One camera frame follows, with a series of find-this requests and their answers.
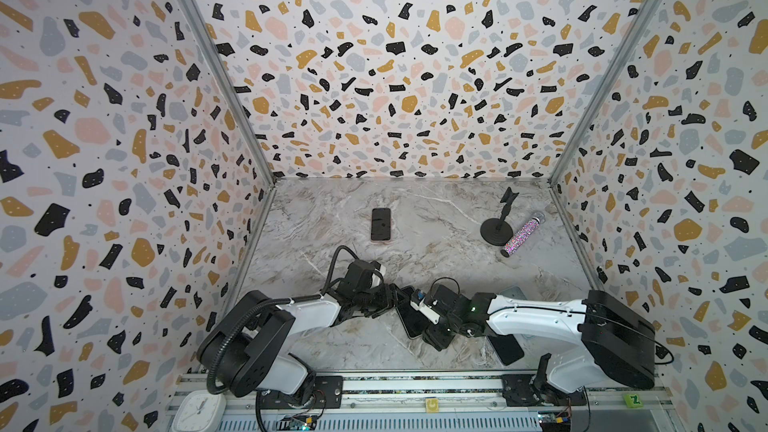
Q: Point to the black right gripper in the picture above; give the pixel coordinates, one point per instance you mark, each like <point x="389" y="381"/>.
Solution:
<point x="433" y="327"/>

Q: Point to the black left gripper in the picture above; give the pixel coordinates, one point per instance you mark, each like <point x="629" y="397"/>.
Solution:
<point x="385" y="303"/>

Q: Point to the black phone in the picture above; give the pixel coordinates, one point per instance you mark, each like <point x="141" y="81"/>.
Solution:
<point x="412" y="320"/>
<point x="507" y="349"/>

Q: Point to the light blue phone case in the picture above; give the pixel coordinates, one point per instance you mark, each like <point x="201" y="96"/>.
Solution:
<point x="514" y="293"/>

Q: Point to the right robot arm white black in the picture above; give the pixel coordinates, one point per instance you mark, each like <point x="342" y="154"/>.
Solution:
<point x="608" y="341"/>

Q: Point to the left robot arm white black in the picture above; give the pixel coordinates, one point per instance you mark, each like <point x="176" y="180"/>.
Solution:
<point x="247" y="352"/>

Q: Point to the black phone stand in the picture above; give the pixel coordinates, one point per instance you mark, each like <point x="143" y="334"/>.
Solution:
<point x="497" y="231"/>

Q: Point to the yellow sticker tag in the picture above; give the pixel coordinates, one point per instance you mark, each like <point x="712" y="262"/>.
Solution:
<point x="432" y="405"/>

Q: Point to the glitter purple microphone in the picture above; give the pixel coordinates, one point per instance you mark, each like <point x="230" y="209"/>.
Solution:
<point x="523" y="234"/>

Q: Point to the green sticker tag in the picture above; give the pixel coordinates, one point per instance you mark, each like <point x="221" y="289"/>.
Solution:
<point x="633" y="401"/>

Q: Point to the white square clock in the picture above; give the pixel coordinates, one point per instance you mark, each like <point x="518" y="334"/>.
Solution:
<point x="200" y="411"/>

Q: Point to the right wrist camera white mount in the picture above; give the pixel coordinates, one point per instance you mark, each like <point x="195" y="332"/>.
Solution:
<point x="418" y="302"/>

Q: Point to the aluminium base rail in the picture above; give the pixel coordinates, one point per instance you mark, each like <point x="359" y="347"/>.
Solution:
<point x="468" y="401"/>

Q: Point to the aluminium corner post left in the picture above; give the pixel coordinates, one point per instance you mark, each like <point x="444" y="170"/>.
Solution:
<point x="210" y="54"/>

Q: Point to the aluminium corner post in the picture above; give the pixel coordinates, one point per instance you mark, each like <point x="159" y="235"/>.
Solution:
<point x="604" y="86"/>
<point x="210" y="54"/>

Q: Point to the aluminium corner post right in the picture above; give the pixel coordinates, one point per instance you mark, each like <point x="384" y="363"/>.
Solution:
<point x="604" y="86"/>

